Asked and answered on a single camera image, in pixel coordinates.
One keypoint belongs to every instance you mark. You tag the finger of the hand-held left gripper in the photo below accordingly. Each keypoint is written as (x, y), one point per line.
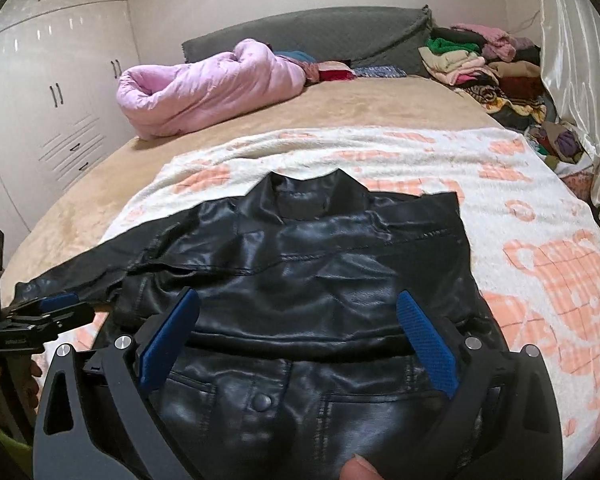
(65, 320)
(55, 303)

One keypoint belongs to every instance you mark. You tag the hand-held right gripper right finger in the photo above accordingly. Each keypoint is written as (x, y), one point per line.
(425, 340)

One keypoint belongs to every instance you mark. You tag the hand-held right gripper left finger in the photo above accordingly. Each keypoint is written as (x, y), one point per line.
(172, 340)

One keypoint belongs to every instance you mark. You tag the black leather jacket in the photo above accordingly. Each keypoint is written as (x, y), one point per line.
(305, 270)

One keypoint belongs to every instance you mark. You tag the pile of folded clothes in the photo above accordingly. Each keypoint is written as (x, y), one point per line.
(480, 60)

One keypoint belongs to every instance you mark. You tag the person's left hand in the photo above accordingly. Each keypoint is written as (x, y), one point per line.
(33, 371)

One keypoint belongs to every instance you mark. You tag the person's right hand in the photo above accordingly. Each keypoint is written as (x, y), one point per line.
(362, 467)

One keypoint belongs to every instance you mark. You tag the white orange printed blanket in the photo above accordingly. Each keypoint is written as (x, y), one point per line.
(530, 200)

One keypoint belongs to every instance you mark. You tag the white wardrobe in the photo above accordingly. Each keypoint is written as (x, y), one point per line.
(30, 85)

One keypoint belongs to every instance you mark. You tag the pink quilt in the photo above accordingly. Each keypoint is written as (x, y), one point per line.
(205, 95)

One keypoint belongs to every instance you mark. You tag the bed with tan sheet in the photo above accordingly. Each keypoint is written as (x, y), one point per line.
(330, 105)

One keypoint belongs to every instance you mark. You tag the blue patterned cloth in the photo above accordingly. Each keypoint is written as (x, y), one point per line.
(377, 71)

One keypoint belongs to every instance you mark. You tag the red cloth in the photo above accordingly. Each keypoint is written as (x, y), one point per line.
(335, 72)

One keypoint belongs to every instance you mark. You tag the teal cloth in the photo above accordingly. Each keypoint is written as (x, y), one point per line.
(292, 55)

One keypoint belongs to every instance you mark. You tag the shiny white curtain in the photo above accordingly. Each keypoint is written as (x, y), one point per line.
(580, 60)

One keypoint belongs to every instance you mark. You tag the grey padded headboard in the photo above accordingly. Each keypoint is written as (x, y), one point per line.
(330, 30)

